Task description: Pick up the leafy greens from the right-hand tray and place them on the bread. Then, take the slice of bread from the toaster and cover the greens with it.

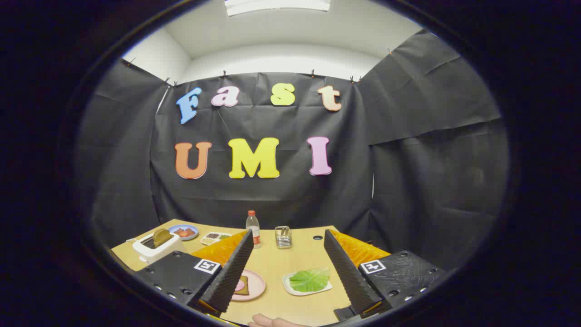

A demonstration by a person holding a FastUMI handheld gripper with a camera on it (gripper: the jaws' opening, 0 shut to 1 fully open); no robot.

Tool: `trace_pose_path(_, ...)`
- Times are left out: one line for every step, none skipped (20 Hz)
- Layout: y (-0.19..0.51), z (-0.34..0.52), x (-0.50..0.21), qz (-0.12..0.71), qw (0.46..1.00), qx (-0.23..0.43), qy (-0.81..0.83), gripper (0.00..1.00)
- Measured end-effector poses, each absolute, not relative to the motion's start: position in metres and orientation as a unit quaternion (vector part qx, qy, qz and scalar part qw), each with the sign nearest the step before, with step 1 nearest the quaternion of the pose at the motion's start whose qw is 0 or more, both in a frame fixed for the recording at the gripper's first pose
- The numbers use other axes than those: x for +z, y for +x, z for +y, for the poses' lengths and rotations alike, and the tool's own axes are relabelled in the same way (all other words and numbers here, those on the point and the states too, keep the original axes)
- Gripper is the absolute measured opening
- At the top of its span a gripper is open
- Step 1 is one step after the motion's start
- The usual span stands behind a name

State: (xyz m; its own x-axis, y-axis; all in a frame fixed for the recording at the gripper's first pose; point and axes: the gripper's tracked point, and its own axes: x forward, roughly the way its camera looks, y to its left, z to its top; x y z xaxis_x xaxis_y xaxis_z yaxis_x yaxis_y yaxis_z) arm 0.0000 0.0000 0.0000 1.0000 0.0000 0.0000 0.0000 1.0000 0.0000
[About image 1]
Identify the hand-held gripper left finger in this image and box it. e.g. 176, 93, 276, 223
134, 229, 255, 318

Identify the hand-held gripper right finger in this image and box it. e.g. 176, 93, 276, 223
323, 229, 446, 321

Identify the green lettuce leaf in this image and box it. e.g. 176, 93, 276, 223
289, 268, 330, 293

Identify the brown toast bread slice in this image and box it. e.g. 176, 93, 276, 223
152, 228, 172, 248

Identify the pink round plate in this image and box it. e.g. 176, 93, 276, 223
231, 269, 266, 302

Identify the white compartment tray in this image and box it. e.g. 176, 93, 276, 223
201, 232, 233, 246

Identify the clear water bottle red cap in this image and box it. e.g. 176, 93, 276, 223
246, 210, 261, 249

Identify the white square plate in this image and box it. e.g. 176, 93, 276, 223
282, 272, 333, 297

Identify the blue plate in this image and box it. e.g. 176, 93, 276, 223
168, 224, 199, 241

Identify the white toaster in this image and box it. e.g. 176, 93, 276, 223
133, 229, 187, 265

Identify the black backdrop cloth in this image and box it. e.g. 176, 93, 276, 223
75, 30, 511, 273

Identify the ceiling light panel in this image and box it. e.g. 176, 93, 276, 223
224, 0, 332, 17

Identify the metal wire utensil holder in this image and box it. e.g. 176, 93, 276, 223
275, 226, 292, 249

